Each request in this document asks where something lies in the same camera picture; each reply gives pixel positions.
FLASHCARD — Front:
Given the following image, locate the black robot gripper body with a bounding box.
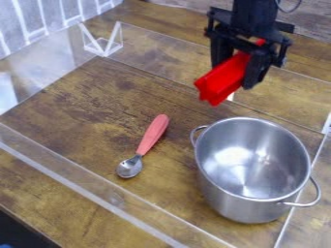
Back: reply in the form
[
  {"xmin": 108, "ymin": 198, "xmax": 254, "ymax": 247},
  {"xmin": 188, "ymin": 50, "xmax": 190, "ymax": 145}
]
[{"xmin": 204, "ymin": 6, "xmax": 292, "ymax": 67}]

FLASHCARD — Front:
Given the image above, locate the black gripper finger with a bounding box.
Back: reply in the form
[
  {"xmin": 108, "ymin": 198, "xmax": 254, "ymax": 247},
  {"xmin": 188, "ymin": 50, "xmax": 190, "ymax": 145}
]
[
  {"xmin": 211, "ymin": 36, "xmax": 234, "ymax": 67},
  {"xmin": 242, "ymin": 48, "xmax": 272, "ymax": 89}
]

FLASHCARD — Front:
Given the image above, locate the red plastic block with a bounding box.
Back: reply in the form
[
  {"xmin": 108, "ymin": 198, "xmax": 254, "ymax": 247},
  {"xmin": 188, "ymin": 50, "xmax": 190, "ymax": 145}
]
[{"xmin": 194, "ymin": 51, "xmax": 251, "ymax": 106}]

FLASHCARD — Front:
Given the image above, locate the silver metal pot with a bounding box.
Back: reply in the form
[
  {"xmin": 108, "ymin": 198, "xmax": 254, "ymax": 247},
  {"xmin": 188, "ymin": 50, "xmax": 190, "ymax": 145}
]
[{"xmin": 190, "ymin": 117, "xmax": 315, "ymax": 224}]

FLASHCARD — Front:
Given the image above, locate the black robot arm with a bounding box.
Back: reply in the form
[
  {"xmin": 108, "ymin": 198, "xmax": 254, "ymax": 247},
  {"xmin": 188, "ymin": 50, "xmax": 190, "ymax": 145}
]
[{"xmin": 204, "ymin": 0, "xmax": 294, "ymax": 89}]

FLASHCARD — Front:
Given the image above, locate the white tape strip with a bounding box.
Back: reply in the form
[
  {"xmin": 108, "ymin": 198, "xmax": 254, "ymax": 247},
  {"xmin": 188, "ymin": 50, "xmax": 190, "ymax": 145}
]
[{"xmin": 227, "ymin": 93, "xmax": 234, "ymax": 101}]

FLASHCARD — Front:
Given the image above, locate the clear acrylic front barrier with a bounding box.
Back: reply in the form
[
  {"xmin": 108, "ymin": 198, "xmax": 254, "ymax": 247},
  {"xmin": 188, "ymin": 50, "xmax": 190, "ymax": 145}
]
[{"xmin": 0, "ymin": 123, "xmax": 235, "ymax": 248}]

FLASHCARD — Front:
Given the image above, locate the black strip on wall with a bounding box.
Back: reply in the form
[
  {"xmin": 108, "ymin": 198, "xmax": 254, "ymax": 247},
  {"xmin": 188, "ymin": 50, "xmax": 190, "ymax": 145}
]
[{"xmin": 275, "ymin": 21, "xmax": 295, "ymax": 34}]

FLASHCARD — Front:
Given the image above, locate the spoon with pink handle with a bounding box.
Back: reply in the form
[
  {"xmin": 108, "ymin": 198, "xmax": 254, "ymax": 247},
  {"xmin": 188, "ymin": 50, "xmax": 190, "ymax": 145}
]
[{"xmin": 116, "ymin": 114, "xmax": 170, "ymax": 178}]

